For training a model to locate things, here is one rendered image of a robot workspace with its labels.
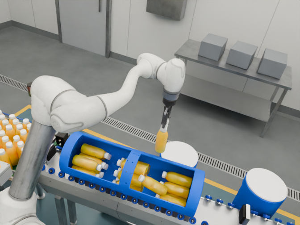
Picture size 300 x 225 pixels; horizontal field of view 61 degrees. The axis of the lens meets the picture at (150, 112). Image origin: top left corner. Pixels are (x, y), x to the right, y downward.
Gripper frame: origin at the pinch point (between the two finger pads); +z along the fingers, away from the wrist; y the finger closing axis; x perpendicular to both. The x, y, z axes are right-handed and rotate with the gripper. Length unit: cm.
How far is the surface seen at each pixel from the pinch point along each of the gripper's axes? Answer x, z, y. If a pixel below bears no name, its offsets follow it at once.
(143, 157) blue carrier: 10.2, 34.0, 0.4
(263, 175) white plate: -72, 41, 27
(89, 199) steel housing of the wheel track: 35, 59, -28
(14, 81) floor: 285, 146, 164
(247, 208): -61, 36, -9
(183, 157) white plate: -15.0, 40.6, 18.9
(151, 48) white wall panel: 105, 104, 318
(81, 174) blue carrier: 40, 35, -28
